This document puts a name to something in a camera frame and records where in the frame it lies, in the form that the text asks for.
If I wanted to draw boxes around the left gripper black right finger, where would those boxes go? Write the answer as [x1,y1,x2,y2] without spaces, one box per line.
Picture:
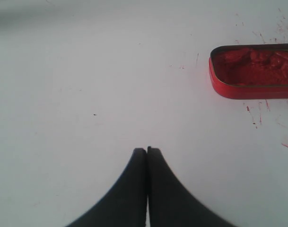
[147,147,233,227]

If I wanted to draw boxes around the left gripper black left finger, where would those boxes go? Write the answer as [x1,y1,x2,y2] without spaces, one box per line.
[68,148,147,227]

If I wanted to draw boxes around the red ink paste tin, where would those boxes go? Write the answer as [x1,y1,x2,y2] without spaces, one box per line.
[209,44,288,99]

